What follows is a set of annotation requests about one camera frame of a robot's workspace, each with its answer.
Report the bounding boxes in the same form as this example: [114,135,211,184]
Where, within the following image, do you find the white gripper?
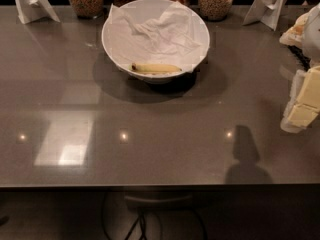
[279,12,320,110]

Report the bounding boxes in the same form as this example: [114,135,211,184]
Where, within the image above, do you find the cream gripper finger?
[280,70,319,133]

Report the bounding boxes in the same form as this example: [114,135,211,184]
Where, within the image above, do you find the yellow banana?
[131,63,181,74]

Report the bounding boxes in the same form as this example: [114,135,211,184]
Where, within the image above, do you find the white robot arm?
[279,4,320,133]

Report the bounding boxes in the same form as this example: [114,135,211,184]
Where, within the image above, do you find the white bowl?
[101,0,211,85]

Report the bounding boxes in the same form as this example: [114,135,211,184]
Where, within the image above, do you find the white folded card right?
[243,0,287,31]

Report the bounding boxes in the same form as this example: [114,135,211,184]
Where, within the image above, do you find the white folded card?
[243,0,287,31]
[15,0,60,24]

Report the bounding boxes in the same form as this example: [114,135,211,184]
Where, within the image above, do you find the glass jar of chickpeas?
[198,0,233,21]

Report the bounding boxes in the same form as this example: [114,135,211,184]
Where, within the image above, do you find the white paper towel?
[107,1,210,74]

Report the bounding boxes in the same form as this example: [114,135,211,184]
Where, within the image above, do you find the white folded card left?
[15,0,60,24]

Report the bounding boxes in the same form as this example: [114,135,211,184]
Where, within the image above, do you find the black cables under table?
[100,191,208,240]

